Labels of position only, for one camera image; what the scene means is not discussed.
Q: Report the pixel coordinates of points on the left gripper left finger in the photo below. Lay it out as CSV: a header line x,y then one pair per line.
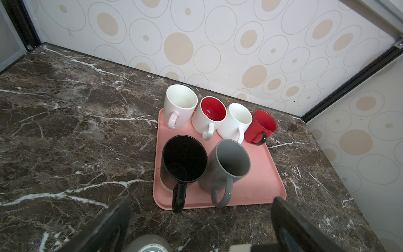
x,y
106,233

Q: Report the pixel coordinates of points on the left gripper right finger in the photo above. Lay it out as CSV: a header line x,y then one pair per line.
x,y
295,233

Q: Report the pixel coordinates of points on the pink rectangular tray mat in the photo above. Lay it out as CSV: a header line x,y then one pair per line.
x,y
262,184

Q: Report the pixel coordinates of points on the grey mug front row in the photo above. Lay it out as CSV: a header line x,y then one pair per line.
x,y
227,163

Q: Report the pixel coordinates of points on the grey mug row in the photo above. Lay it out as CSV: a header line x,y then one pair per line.
x,y
149,243
227,163

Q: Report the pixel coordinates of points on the white mug black handle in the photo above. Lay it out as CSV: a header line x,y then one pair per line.
x,y
184,160

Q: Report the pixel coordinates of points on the white ribbed-bottom mug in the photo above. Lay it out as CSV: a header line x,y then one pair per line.
x,y
236,123

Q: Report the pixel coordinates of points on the cream mug red inside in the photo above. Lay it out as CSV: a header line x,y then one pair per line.
x,y
210,113

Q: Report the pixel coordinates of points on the pale pink mug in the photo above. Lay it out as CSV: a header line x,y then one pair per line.
x,y
179,105

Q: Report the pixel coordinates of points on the grey mug back row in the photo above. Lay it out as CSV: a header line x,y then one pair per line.
x,y
149,243

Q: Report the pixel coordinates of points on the right black corner post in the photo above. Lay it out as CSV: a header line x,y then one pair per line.
x,y
371,69

